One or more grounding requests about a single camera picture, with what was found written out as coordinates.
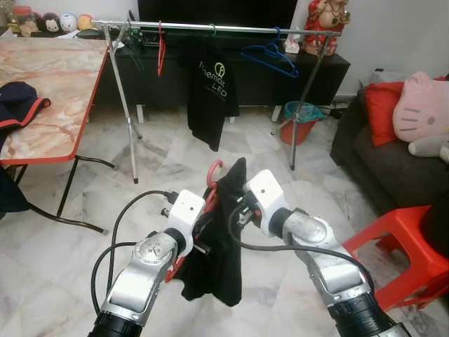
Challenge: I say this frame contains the black garment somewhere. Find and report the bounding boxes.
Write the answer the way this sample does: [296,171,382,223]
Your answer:
[179,158,248,308]

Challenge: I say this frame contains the coral pink clothes hanger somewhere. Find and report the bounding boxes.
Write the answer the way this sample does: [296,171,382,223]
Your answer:
[165,159,224,284]

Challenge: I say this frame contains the navy shirt red trim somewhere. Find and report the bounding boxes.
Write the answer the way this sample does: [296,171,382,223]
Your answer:
[0,81,52,215]

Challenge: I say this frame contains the blue clothes hanger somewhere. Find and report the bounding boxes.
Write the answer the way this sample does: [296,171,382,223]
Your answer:
[241,27,300,79]

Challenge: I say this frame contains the red clothes hanger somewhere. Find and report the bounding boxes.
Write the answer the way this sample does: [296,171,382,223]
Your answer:
[156,21,168,77]

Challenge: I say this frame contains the black clothes hanger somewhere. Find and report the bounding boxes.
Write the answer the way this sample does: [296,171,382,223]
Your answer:
[125,20,146,72]

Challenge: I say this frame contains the teal plastic bin liner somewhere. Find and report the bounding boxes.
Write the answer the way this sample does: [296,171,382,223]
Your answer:
[283,101,326,124]

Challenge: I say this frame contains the dark brown fabric sofa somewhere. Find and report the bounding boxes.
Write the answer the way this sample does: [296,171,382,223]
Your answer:
[330,83,449,217]

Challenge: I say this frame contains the black TV cabinet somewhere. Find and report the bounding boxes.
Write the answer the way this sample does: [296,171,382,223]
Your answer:
[91,32,350,125]

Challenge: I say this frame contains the red plastic stool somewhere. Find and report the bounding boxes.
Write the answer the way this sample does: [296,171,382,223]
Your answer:
[342,206,449,312]

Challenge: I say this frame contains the red cushion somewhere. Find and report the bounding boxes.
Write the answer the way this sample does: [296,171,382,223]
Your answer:
[363,79,406,147]

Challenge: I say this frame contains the white pink tissue pack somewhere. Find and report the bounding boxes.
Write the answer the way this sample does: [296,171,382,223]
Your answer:
[284,37,301,55]

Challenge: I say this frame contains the silver metal clothes rack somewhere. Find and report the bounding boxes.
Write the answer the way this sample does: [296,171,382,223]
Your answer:
[91,19,342,185]

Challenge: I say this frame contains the black laundry basket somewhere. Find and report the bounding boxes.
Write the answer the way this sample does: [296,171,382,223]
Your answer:
[423,195,449,259]

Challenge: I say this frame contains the grey Totoro plush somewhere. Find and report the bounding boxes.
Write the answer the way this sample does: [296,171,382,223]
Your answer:
[408,135,449,157]

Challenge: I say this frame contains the red laughing Buddha statue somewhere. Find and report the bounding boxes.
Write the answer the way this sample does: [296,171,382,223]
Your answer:
[303,0,349,56]

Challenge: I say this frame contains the black flat screen television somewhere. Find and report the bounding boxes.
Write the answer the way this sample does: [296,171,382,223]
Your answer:
[137,0,299,30]

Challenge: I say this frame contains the pink Hello Kitty pillow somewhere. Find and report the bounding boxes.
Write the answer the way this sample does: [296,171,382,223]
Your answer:
[393,71,449,143]

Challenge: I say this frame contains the marble top folding table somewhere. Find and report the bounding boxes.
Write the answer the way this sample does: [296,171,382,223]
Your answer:
[0,37,119,234]

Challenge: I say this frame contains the orange round plush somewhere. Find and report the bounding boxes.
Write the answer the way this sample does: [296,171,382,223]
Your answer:
[77,13,94,31]

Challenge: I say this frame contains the black white round plush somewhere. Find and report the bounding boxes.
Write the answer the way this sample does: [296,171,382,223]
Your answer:
[42,13,60,34]

